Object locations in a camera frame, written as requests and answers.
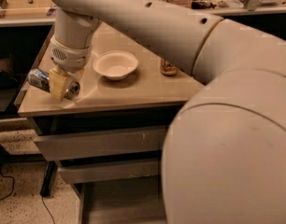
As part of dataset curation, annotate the blue silver redbull can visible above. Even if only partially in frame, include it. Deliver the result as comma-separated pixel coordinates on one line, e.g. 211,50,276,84
27,68,80,100

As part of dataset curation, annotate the grey open bottom drawer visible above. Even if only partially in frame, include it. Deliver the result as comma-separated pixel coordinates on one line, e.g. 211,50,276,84
78,175,167,224

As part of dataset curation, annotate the black floor cable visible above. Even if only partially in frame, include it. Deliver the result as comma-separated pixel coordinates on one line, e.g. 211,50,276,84
0,163,56,224

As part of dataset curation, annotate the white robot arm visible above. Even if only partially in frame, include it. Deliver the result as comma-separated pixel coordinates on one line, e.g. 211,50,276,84
52,0,286,224

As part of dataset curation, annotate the grey drawer cabinet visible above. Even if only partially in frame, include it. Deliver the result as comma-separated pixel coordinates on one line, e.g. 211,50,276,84
13,21,207,224

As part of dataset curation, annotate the grey top drawer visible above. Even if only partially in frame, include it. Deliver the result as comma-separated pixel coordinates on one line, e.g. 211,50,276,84
34,126,166,161

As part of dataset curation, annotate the white paper bowl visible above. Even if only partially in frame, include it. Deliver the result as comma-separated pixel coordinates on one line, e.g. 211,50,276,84
93,50,138,80

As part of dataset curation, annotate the gold patterned soda can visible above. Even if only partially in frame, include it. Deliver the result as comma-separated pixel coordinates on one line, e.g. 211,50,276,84
160,59,178,76

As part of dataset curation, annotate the grey middle drawer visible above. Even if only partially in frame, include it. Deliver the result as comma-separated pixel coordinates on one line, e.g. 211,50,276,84
58,159,161,184

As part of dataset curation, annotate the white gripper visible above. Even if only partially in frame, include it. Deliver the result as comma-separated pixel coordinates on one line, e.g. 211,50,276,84
49,36,92,101

